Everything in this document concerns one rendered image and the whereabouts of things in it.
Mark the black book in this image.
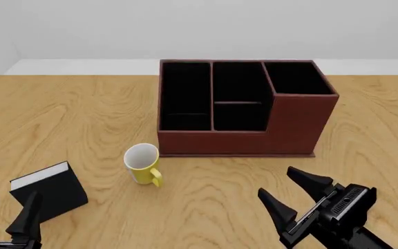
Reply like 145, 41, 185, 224
8, 160, 89, 224

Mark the yellow and white mug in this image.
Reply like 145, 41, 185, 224
123, 142, 164, 188

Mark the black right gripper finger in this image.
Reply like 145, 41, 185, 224
285, 166, 335, 195
257, 187, 299, 232

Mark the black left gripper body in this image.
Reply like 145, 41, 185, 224
0, 239, 43, 249

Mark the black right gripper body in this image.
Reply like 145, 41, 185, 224
278, 182, 345, 247

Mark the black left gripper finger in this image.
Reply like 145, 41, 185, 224
5, 191, 44, 243

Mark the red-brown desk caddy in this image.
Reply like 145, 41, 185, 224
156, 58, 341, 158

